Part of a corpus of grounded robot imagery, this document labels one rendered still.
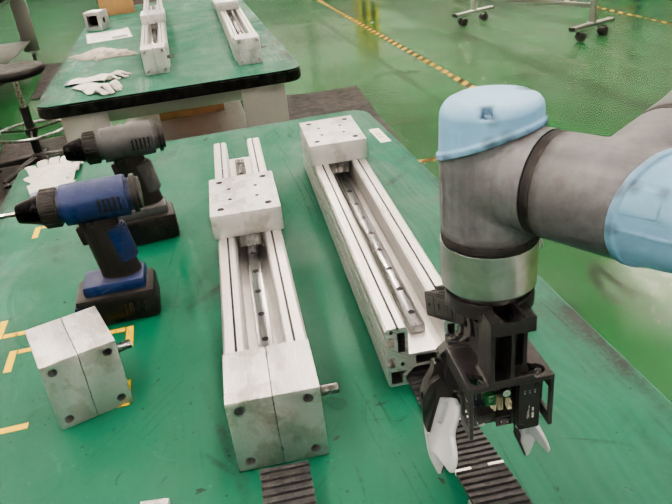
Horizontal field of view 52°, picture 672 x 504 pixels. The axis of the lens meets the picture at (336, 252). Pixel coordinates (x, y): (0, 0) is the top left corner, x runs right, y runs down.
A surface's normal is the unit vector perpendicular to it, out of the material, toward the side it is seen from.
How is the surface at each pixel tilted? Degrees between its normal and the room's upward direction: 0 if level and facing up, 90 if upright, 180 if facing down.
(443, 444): 73
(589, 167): 39
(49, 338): 0
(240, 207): 0
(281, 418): 90
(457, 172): 91
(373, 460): 0
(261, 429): 90
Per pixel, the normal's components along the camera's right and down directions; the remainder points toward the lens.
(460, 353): -0.10, -0.88
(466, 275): -0.55, 0.44
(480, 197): -0.70, 0.47
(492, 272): -0.14, 0.48
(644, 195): -0.61, -0.14
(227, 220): 0.17, 0.45
